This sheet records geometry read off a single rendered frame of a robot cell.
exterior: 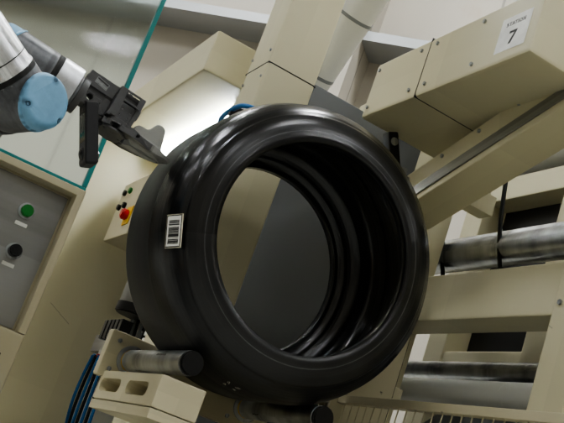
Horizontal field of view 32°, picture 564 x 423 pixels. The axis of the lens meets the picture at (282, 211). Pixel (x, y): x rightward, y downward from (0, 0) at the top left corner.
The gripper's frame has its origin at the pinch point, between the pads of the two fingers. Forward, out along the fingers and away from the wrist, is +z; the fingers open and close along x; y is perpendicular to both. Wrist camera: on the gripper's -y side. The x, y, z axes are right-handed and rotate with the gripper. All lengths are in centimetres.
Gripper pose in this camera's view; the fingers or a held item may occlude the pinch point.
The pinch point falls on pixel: (160, 162)
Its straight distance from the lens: 187.1
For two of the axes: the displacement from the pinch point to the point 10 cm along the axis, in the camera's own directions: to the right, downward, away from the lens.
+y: 4.2, -8.4, 3.3
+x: -4.5, 1.2, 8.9
